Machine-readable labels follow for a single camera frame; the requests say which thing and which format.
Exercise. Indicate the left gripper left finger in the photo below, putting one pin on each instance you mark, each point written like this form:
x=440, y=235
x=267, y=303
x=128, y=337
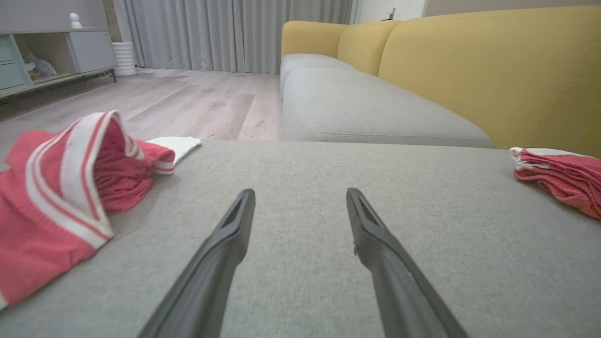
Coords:
x=211, y=277

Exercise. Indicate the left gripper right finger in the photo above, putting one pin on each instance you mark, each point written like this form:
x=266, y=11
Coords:
x=394, y=277

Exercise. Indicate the red shirt with white sleeves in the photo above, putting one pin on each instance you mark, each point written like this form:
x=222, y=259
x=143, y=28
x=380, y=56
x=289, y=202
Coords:
x=42, y=211

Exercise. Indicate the red shorts with white stripe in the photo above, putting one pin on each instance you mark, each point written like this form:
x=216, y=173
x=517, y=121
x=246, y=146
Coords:
x=563, y=176

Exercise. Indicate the large grey sofa seat cushion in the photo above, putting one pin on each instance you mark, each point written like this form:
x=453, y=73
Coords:
x=300, y=178

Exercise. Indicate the yellow sofa backrest cushion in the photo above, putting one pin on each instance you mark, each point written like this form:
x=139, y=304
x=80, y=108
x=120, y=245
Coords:
x=310, y=37
x=361, y=44
x=493, y=75

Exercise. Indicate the white ribbed floor vase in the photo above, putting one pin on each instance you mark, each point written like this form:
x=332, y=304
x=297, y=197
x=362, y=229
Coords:
x=124, y=58

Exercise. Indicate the grey curtain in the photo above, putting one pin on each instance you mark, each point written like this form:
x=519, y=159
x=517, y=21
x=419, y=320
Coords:
x=225, y=33

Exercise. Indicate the low media cabinet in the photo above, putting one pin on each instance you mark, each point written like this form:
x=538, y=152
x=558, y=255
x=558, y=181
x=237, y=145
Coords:
x=89, y=49

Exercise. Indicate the soft toy in cabinet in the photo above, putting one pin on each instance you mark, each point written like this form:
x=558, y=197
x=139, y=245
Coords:
x=40, y=68

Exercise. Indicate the small white figurine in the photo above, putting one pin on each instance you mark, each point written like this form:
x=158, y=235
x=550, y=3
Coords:
x=75, y=21

